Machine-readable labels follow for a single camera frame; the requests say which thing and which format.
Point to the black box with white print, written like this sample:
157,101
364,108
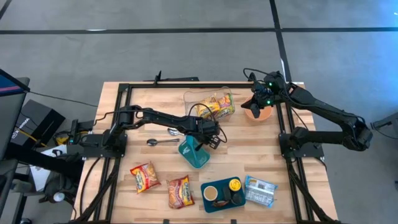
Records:
37,118

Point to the blue white snack packet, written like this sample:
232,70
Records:
260,191

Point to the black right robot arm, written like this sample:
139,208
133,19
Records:
326,112

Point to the black equipment stand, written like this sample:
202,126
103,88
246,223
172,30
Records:
46,161

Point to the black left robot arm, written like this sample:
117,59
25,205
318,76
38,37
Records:
161,117

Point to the large teal tray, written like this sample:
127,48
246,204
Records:
224,180

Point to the white paper sheet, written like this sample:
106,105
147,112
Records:
40,180

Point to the black computer monitor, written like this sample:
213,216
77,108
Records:
9,109

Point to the teal plate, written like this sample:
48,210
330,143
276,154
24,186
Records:
194,155

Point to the black sponge block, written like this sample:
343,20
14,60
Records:
227,193

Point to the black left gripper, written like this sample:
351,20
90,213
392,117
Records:
206,127

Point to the orange bowl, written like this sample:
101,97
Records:
264,115

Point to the clear plastic container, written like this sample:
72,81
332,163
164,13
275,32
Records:
189,99

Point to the small teal container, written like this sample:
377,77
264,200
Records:
186,151

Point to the dark bottle with yellow cap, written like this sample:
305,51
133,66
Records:
235,185

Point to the black bracket bar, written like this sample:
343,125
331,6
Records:
158,77

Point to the red yellow ramen packet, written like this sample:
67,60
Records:
180,193
145,177

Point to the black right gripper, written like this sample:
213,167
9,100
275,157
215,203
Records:
264,97

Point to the bottle with white cap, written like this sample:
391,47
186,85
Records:
59,197

